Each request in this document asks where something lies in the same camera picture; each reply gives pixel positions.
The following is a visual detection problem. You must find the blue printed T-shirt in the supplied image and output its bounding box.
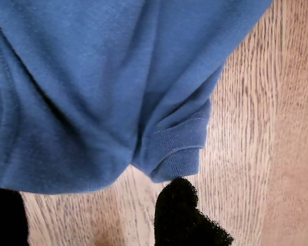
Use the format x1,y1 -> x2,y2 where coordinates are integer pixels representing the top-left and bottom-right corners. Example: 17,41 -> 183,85
0,0 -> 274,194

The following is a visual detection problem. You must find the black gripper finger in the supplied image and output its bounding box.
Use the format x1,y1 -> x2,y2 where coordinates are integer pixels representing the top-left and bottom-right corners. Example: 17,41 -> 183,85
153,177 -> 235,246
0,186 -> 30,246

